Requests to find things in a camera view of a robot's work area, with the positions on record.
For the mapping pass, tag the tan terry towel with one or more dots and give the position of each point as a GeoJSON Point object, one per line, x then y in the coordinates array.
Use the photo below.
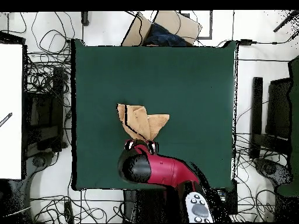
{"type": "Point", "coordinates": [137, 121]}

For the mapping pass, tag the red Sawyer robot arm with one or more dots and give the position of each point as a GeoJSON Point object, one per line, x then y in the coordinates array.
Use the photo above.
{"type": "Point", "coordinates": [168, 170]}

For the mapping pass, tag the dark green table cloth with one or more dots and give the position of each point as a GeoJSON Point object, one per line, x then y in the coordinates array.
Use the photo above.
{"type": "Point", "coordinates": [151, 70]}

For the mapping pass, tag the black power strip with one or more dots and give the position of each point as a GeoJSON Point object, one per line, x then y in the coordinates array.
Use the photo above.
{"type": "Point", "coordinates": [68, 212]}

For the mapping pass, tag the dark blue cloth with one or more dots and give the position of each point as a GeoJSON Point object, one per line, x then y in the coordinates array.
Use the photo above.
{"type": "Point", "coordinates": [163, 35]}

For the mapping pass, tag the black box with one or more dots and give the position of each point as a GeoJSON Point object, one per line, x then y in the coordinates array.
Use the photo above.
{"type": "Point", "coordinates": [231, 200]}

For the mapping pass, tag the white board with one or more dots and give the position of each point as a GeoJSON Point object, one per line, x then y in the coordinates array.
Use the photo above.
{"type": "Point", "coordinates": [10, 105]}

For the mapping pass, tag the brown cardboard box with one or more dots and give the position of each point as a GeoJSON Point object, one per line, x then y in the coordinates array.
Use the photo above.
{"type": "Point", "coordinates": [172, 21]}

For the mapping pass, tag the black chair base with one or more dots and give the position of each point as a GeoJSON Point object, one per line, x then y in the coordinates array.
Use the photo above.
{"type": "Point", "coordinates": [271, 169]}

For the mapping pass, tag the black power adapter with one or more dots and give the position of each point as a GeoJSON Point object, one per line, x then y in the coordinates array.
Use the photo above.
{"type": "Point", "coordinates": [245, 42]}

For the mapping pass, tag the black tripod leg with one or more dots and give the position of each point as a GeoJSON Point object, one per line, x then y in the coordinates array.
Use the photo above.
{"type": "Point", "coordinates": [286, 21]}

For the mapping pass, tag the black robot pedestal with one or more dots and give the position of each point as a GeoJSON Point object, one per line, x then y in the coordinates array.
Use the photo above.
{"type": "Point", "coordinates": [149, 205]}

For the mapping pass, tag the black square frame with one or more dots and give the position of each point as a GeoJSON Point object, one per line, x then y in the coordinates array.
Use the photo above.
{"type": "Point", "coordinates": [211, 25]}

